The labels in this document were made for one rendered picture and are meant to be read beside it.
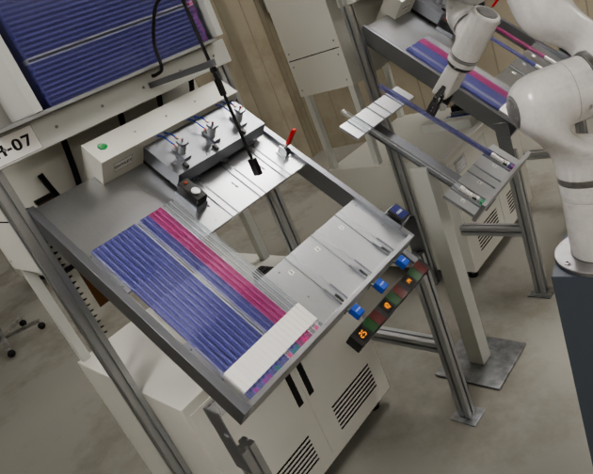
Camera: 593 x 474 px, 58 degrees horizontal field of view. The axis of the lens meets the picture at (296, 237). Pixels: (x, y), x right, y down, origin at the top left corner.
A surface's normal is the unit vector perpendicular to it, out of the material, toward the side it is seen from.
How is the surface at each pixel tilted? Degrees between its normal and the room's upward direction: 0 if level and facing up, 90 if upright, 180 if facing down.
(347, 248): 43
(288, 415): 90
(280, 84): 90
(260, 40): 90
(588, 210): 90
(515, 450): 0
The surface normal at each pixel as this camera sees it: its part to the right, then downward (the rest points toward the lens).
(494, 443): -0.36, -0.85
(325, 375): 0.70, 0.02
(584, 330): -0.50, 0.52
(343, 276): 0.21, -0.61
